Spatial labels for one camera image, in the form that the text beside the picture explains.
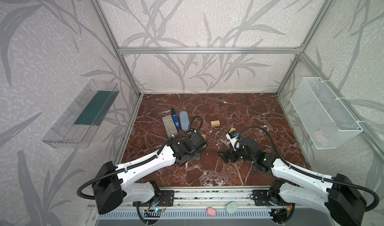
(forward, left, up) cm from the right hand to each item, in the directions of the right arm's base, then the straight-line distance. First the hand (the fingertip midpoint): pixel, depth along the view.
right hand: (224, 144), depth 82 cm
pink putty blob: (-30, +8, -7) cm, 32 cm away
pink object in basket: (-2, -46, +11) cm, 47 cm away
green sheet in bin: (+5, +58, +26) cm, 64 cm away
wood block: (+20, +3, -10) cm, 22 cm away
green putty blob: (-29, -2, -7) cm, 30 cm away
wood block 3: (+10, +11, -8) cm, 17 cm away
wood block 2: (+15, -8, -10) cm, 19 cm away
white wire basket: (-1, -42, +23) cm, 48 cm away
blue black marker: (+22, +30, -6) cm, 38 cm away
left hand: (-3, +14, +1) cm, 15 cm away
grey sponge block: (+16, +34, -8) cm, 38 cm away
